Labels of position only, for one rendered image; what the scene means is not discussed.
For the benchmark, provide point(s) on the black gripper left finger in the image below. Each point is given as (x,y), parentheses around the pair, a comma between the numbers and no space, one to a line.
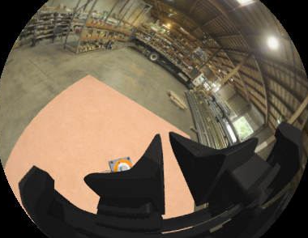
(145,179)

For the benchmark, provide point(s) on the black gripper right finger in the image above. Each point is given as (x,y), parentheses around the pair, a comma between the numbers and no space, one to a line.
(202,166)

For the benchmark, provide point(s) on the orange round plate with holes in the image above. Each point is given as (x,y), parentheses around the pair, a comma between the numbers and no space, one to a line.
(117,167)

